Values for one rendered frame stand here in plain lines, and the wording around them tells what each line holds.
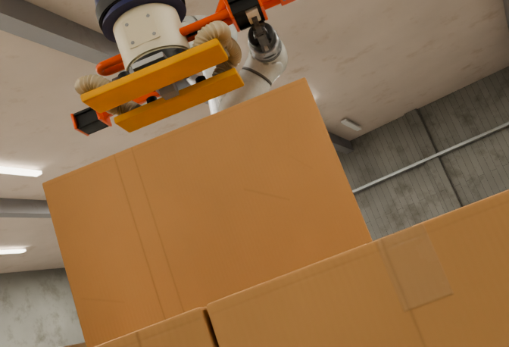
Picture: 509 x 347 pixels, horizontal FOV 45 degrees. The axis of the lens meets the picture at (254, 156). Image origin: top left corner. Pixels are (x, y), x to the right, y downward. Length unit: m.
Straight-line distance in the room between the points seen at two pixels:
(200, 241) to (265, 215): 0.14
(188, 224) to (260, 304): 0.66
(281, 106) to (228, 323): 0.72
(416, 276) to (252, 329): 0.16
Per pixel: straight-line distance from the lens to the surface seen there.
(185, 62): 1.42
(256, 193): 1.24
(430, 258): 0.61
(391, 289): 0.61
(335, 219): 1.22
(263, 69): 1.81
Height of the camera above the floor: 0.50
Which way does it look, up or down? 15 degrees up
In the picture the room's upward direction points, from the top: 20 degrees counter-clockwise
